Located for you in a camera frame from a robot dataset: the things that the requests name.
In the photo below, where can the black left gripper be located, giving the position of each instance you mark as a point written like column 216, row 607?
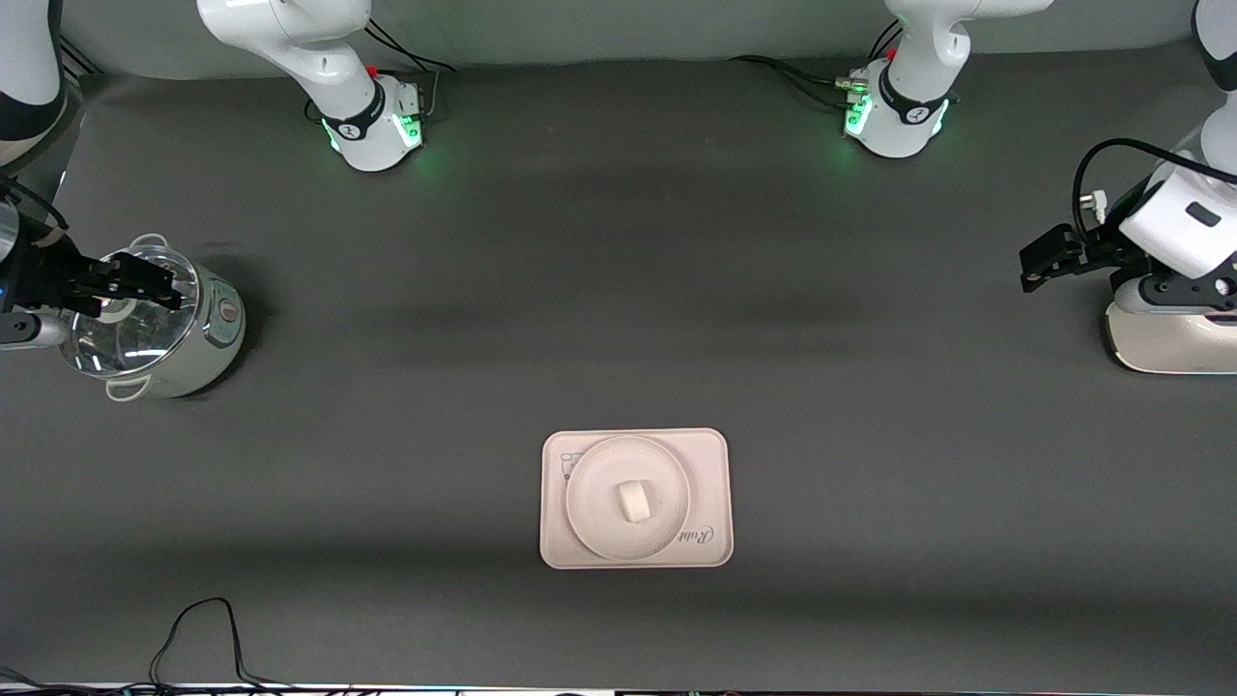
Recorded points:
column 1098, row 249

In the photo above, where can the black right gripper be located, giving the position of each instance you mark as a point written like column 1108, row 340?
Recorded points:
column 39, row 275

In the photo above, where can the white steamed bun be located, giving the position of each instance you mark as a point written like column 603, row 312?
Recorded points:
column 635, row 501

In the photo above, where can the cream round plate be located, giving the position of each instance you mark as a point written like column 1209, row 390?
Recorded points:
column 599, row 522

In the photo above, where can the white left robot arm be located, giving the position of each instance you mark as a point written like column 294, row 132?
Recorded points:
column 908, row 126

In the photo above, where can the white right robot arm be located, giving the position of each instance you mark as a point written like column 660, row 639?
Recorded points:
column 358, row 126

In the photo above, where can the cream tray with rabbit print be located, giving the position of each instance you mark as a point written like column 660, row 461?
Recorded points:
column 710, row 454

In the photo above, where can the glass pot lid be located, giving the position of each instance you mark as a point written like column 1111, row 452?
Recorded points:
column 145, row 343

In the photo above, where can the pale green electric pot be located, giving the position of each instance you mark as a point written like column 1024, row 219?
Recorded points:
column 217, row 348

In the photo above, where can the white and beige appliance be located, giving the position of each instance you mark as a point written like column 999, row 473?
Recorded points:
column 1160, row 348

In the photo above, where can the grey aluminium frame rail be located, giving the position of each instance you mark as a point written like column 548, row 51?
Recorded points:
column 79, row 60

